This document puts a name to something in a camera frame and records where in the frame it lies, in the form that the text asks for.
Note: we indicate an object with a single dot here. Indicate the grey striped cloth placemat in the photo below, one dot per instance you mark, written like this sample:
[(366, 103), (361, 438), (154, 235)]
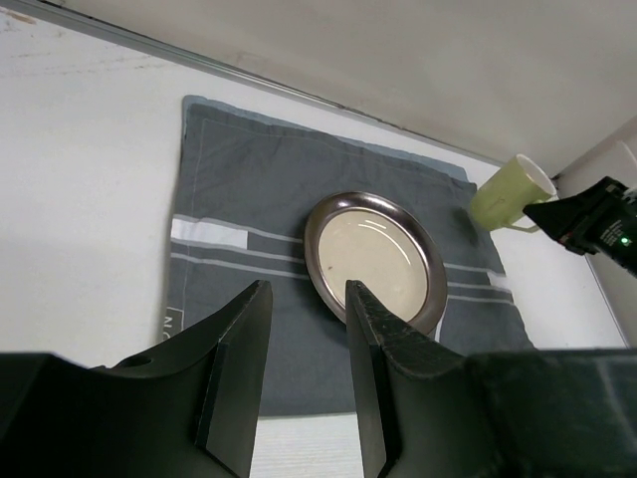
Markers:
[(245, 188)]

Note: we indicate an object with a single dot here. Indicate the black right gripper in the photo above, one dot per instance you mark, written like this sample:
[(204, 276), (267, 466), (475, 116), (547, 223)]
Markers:
[(600, 219)]

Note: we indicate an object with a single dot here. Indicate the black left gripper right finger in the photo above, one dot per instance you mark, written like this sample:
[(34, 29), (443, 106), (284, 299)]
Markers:
[(425, 411)]

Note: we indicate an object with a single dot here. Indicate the brown rimmed cream plate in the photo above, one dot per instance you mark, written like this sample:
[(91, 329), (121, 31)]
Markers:
[(365, 237)]

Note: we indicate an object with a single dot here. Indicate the metal table edge rail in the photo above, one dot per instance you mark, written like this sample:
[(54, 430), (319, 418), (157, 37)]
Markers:
[(85, 24)]

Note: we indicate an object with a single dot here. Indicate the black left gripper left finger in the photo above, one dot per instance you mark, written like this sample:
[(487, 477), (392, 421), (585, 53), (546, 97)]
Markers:
[(187, 407)]

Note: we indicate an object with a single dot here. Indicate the yellow plastic cup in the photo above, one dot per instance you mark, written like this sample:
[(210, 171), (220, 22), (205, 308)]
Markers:
[(499, 203)]

